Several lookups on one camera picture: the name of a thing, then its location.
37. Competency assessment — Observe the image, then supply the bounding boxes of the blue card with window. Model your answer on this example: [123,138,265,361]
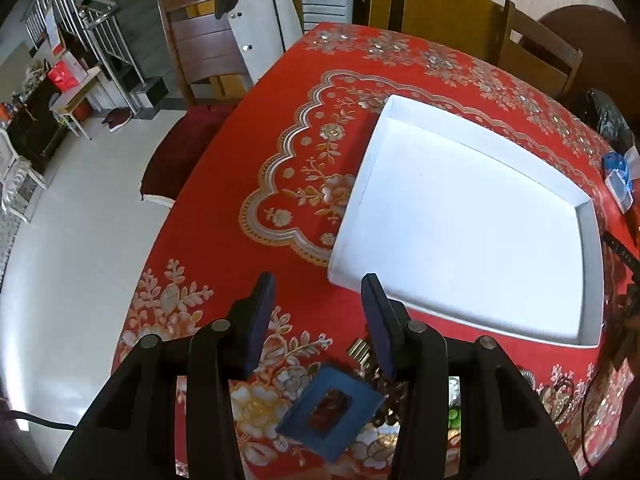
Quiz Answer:
[276,365,387,462]

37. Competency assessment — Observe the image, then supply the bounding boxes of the black cabinet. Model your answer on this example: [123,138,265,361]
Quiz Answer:
[0,77,66,162]

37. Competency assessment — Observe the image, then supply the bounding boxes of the red floral tablecloth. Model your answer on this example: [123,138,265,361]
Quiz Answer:
[112,22,640,480]

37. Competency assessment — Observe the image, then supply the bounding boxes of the metal staircase railing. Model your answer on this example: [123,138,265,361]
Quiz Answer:
[22,0,147,113]

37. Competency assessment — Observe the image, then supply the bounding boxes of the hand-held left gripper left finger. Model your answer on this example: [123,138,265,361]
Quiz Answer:
[52,272,278,480]

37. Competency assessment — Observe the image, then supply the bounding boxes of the small white table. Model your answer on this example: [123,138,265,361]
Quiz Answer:
[49,67,109,141]

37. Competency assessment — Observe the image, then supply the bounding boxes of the red bag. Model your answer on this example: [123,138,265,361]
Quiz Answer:
[47,60,82,94]

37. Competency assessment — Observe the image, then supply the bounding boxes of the black plastic bag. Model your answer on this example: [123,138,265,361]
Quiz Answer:
[575,87,637,155]

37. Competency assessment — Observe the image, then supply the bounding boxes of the white and red carton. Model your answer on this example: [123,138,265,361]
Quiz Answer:
[44,5,67,57]

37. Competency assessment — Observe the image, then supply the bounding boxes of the white ornate chair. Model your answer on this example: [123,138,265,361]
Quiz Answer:
[0,127,49,222]

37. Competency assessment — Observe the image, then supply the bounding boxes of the dark red slippers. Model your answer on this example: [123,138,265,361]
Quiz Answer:
[102,108,135,134]

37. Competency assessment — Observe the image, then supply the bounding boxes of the dark wooden chair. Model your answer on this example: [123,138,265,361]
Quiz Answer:
[156,0,256,108]

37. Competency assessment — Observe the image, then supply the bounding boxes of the dark red seat cushion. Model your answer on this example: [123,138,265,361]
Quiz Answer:
[140,105,241,207]

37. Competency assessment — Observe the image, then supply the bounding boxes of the thin black cable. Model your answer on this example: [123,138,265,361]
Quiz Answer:
[580,364,602,472]

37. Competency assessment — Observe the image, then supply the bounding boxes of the blue tissue pack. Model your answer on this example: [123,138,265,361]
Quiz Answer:
[602,147,640,213]

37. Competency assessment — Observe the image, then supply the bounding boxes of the round dark wooden table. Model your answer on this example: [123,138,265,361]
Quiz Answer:
[537,5,640,107]

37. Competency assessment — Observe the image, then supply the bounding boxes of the grey coat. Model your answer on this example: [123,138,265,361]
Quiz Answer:
[215,0,304,86]

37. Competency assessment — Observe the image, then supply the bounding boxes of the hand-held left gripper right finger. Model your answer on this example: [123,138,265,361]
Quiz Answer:
[361,273,581,480]

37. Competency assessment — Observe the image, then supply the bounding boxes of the white cardboard box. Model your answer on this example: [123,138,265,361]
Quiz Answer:
[327,94,606,348]

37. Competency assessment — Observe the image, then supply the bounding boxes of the solid-back wooden chair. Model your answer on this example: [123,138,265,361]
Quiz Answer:
[402,0,507,67]

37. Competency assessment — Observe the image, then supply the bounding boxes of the slatted wooden chair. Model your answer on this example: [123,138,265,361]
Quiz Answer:
[497,0,584,102]

